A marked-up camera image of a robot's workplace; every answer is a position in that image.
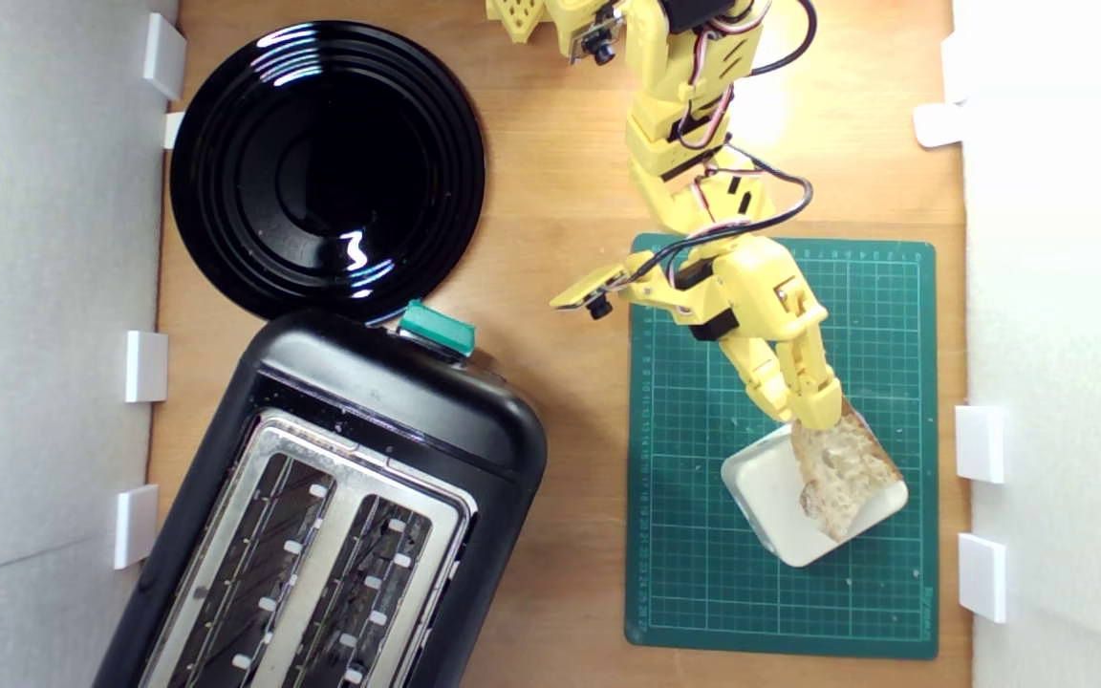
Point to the white wall clip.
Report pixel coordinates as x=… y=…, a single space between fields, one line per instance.
x=163 y=55
x=952 y=67
x=982 y=577
x=981 y=443
x=136 y=526
x=146 y=366
x=173 y=129
x=938 y=124

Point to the white block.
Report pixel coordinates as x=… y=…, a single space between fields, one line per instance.
x=761 y=497

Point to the yellow gripper camera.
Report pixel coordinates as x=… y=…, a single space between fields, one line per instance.
x=589 y=290

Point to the black two-slot toaster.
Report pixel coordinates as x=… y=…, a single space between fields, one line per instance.
x=398 y=392

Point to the green cutting mat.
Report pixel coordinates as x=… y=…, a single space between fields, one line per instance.
x=703 y=573

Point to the black plate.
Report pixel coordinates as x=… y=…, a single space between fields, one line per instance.
x=321 y=172

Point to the brown bread slice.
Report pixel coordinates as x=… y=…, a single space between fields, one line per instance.
x=847 y=478

